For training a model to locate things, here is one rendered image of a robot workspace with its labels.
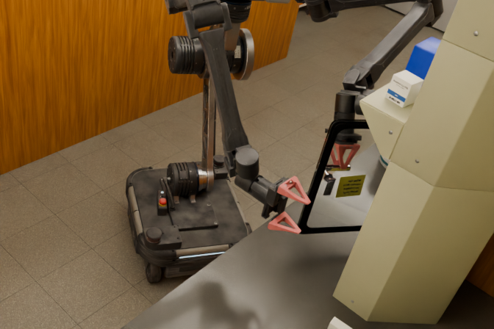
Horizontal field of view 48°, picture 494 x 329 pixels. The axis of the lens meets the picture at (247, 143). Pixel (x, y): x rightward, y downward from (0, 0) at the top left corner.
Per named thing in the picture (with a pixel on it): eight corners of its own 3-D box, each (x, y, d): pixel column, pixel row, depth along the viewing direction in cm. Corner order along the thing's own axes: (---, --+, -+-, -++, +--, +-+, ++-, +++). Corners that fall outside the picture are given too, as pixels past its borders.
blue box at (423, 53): (453, 84, 138) (468, 52, 132) (438, 95, 131) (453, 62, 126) (418, 67, 142) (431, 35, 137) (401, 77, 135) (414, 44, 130)
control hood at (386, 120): (445, 115, 145) (460, 82, 139) (389, 161, 123) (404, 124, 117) (406, 95, 150) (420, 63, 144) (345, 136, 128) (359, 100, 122)
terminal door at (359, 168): (387, 229, 168) (437, 122, 145) (295, 234, 159) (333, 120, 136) (387, 228, 169) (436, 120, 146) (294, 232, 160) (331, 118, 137)
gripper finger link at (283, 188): (303, 202, 127) (272, 181, 131) (296, 225, 131) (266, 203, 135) (319, 190, 132) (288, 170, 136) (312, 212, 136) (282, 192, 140)
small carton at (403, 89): (414, 102, 126) (424, 80, 122) (402, 108, 123) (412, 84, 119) (396, 92, 128) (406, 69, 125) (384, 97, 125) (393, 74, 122)
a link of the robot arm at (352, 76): (356, 90, 159) (350, 68, 153) (394, 95, 152) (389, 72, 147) (339, 120, 153) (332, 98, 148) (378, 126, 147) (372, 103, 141)
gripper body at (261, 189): (274, 190, 132) (251, 174, 135) (266, 221, 138) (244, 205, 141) (290, 179, 136) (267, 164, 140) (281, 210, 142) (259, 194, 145)
